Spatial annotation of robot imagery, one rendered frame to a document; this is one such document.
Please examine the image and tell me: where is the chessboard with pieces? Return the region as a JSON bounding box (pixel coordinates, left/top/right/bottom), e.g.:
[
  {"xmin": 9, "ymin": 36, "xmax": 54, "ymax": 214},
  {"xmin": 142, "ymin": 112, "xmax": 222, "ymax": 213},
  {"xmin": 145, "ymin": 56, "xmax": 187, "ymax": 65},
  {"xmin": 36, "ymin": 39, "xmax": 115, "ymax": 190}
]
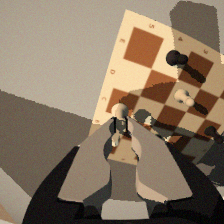
[{"xmin": 88, "ymin": 10, "xmax": 224, "ymax": 165}]

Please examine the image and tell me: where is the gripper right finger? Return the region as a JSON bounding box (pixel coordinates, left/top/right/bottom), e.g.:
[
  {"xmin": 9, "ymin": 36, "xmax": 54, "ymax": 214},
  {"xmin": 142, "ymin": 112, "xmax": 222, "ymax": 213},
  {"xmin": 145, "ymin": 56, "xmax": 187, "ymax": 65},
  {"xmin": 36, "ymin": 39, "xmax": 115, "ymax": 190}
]
[{"xmin": 125, "ymin": 116, "xmax": 224, "ymax": 224}]

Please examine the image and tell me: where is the white pawn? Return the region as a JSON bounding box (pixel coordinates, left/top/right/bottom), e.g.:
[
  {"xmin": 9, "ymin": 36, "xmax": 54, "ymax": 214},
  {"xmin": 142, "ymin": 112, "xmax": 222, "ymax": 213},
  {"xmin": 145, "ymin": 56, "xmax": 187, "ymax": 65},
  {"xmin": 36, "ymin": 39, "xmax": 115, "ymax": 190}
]
[{"xmin": 174, "ymin": 89, "xmax": 195, "ymax": 107}]

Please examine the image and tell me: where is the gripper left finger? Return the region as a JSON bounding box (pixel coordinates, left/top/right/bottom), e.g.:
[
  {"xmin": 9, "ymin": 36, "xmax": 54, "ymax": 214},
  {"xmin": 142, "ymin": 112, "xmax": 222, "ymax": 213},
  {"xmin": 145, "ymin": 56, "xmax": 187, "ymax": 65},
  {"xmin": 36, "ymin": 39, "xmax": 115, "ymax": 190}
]
[{"xmin": 22, "ymin": 116, "xmax": 116, "ymax": 224}]

